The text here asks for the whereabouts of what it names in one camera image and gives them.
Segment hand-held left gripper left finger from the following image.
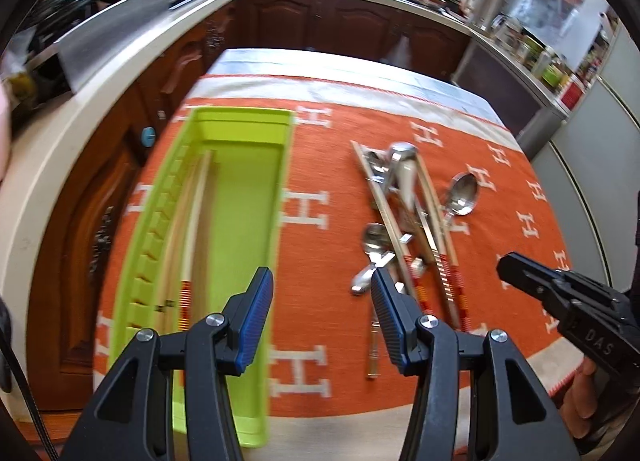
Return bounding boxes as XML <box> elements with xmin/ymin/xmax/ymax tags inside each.
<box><xmin>59</xmin><ymin>267</ymin><xmax>275</xmax><ymax>461</ymax></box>

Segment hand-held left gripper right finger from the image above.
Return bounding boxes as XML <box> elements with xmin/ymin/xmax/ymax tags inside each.
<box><xmin>371</xmin><ymin>267</ymin><xmax>578</xmax><ymax>461</ymax></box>

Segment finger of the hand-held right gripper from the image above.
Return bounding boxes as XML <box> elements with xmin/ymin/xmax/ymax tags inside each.
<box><xmin>496</xmin><ymin>251</ymin><xmax>558</xmax><ymax>301</ymax></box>

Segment small steel spoon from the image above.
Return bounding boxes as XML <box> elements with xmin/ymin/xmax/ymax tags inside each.
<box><xmin>364</xmin><ymin>150</ymin><xmax>391</xmax><ymax>192</ymax></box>
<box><xmin>350</xmin><ymin>251</ymin><xmax>397</xmax><ymax>298</ymax></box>

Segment silver table knife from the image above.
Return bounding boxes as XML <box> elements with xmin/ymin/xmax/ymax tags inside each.
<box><xmin>411</xmin><ymin>198</ymin><xmax>462</xmax><ymax>329</ymax></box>

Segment steel fork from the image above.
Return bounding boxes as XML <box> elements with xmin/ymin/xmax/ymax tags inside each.
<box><xmin>397</xmin><ymin>201</ymin><xmax>436</xmax><ymax>277</ymax></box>

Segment large steel spoon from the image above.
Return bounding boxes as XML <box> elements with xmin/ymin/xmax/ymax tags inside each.
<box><xmin>440</xmin><ymin>172</ymin><xmax>481</xmax><ymax>232</ymax></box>

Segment green plastic utensil tray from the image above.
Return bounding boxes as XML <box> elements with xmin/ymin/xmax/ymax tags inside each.
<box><xmin>93</xmin><ymin>107</ymin><xmax>296</xmax><ymax>448</ymax></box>

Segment steel soup spoon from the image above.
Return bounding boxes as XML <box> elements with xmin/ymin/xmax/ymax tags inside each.
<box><xmin>384</xmin><ymin>141</ymin><xmax>421</xmax><ymax>209</ymax></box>

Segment person's right hand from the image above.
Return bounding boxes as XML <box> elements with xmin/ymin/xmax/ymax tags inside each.
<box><xmin>559</xmin><ymin>357</ymin><xmax>608</xmax><ymax>443</ymax></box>

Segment orange printed table blanket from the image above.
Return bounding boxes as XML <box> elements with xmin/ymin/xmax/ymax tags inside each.
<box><xmin>93</xmin><ymin>48</ymin><xmax>573</xmax><ymax>437</ymax></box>

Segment grey sliding door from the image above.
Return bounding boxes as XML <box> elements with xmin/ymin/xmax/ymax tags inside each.
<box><xmin>530</xmin><ymin>26</ymin><xmax>640</xmax><ymax>267</ymax></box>

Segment dark built-in appliance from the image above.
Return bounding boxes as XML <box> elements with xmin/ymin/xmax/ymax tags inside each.
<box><xmin>452</xmin><ymin>38</ymin><xmax>551</xmax><ymax>146</ymax></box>

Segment brown wooden kitchen cabinets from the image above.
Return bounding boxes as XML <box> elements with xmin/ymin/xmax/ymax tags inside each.
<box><xmin>25</xmin><ymin>0</ymin><xmax>473</xmax><ymax>412</ymax></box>

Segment row of condiment jars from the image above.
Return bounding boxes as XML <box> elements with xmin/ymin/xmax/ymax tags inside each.
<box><xmin>492</xmin><ymin>13</ymin><xmax>588</xmax><ymax>106</ymax></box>

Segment beige kitchen countertop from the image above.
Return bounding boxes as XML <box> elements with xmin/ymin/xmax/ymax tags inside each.
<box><xmin>0</xmin><ymin>0</ymin><xmax>571</xmax><ymax>262</ymax></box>

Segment steel splash panel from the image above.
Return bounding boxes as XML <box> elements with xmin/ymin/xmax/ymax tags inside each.
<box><xmin>55</xmin><ymin>0</ymin><xmax>173</xmax><ymax>94</ymax></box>

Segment plastic bag of food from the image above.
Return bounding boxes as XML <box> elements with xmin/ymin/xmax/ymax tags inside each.
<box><xmin>5</xmin><ymin>68</ymin><xmax>40</xmax><ymax>108</ymax></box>

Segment black cable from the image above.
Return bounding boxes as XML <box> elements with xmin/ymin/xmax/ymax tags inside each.
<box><xmin>0</xmin><ymin>301</ymin><xmax>61</xmax><ymax>461</ymax></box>

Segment black pot with handle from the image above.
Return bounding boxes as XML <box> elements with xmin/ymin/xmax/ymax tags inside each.
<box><xmin>30</xmin><ymin>0</ymin><xmax>96</xmax><ymax>66</ymax></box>

